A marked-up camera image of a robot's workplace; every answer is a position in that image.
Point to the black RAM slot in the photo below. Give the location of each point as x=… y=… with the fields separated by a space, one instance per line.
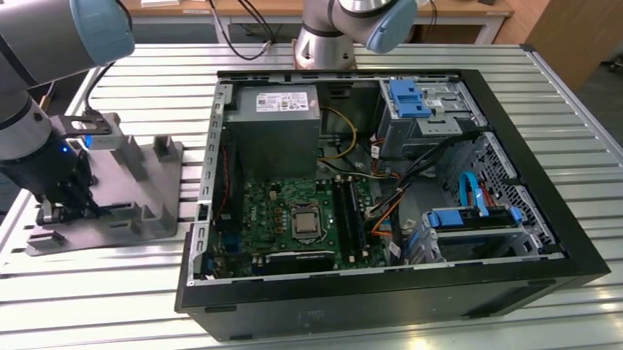
x=354 y=218
x=347 y=218
x=341 y=218

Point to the wooden desk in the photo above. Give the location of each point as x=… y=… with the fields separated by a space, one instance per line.
x=161 y=11

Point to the white box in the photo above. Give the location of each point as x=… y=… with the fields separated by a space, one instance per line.
x=161 y=3

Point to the brown wooden cabinet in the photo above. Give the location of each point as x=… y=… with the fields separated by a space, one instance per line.
x=574 y=36

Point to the green motherboard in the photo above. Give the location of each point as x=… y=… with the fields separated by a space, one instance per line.
x=265 y=204

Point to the RAM stick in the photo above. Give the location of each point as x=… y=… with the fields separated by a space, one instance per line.
x=114 y=210
x=361 y=226

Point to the black graphics card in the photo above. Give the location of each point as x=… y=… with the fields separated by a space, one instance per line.
x=297 y=260

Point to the grey metal disk bay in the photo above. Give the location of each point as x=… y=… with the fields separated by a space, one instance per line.
x=429 y=127
x=488 y=233

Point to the black PC case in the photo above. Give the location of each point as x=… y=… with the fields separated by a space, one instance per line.
x=390 y=306

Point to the grey power supply unit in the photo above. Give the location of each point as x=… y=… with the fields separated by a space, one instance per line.
x=273 y=146

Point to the grey parts rack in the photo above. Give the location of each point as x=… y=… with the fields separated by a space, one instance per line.
x=146 y=189

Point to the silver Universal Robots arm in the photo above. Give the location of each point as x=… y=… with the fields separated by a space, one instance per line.
x=30 y=47

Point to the silver CPU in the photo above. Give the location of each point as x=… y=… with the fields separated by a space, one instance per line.
x=306 y=222

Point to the blue disk carrier with disk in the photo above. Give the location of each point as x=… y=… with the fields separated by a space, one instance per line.
x=445 y=218

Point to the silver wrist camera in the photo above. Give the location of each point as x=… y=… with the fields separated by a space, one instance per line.
x=105 y=142

